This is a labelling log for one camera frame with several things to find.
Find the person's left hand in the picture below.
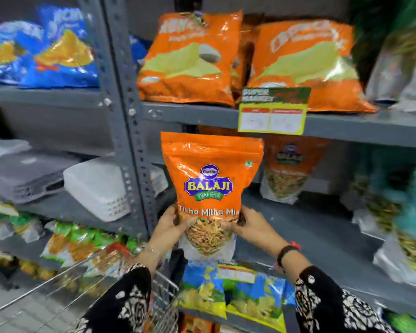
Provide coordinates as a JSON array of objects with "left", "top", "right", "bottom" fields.
[{"left": 148, "top": 205, "right": 197, "bottom": 258}]

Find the person's right hand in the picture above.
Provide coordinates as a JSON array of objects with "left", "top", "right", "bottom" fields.
[{"left": 223, "top": 205, "right": 289, "bottom": 259}]

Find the orange snack mix pouch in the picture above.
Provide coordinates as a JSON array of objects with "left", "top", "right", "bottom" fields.
[
  {"left": 259, "top": 135, "right": 330, "bottom": 205},
  {"left": 160, "top": 132, "right": 265, "bottom": 264}
]

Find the person's left forearm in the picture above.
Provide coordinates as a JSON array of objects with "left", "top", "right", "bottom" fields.
[{"left": 72, "top": 247, "right": 161, "bottom": 333}]

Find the person's right forearm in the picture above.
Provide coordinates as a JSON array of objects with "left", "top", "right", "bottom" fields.
[{"left": 277, "top": 245, "right": 397, "bottom": 333}]

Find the small yellow shelf label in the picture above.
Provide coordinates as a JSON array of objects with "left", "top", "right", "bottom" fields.
[{"left": 217, "top": 264, "right": 256, "bottom": 284}]

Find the black wristband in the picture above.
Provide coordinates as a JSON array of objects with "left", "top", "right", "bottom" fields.
[{"left": 277, "top": 245, "right": 301, "bottom": 268}]

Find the blue yellow chips bag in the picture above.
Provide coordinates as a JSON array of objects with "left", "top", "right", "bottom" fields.
[
  {"left": 178, "top": 262, "right": 227, "bottom": 319},
  {"left": 225, "top": 265, "right": 297, "bottom": 333}
]

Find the white plastic basket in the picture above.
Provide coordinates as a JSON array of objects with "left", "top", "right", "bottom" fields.
[{"left": 63, "top": 157, "right": 169, "bottom": 222}]

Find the green yellow shelf label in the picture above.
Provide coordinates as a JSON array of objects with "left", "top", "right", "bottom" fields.
[{"left": 238, "top": 87, "right": 311, "bottom": 136}]

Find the row of green snack packets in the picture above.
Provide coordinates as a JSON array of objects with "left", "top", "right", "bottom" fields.
[{"left": 0, "top": 199, "right": 141, "bottom": 285}]

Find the grey metal shelf rack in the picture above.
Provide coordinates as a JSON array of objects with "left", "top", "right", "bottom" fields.
[{"left": 0, "top": 0, "right": 416, "bottom": 333}]

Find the row of teal snack pouches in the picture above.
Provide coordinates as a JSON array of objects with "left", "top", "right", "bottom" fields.
[{"left": 340, "top": 145, "right": 416, "bottom": 290}]

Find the large orange chips bag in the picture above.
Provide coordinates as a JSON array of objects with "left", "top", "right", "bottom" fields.
[
  {"left": 137, "top": 10, "right": 243, "bottom": 108},
  {"left": 247, "top": 19, "right": 379, "bottom": 113}
]

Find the green silver snack bag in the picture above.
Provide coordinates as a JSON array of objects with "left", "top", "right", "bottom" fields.
[{"left": 365, "top": 0, "right": 416, "bottom": 113}]

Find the silver bracelet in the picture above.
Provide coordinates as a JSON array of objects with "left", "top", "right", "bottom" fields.
[{"left": 132, "top": 243, "right": 162, "bottom": 258}]

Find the wire shopping cart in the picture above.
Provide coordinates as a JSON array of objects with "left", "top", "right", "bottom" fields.
[{"left": 0, "top": 251, "right": 180, "bottom": 333}]

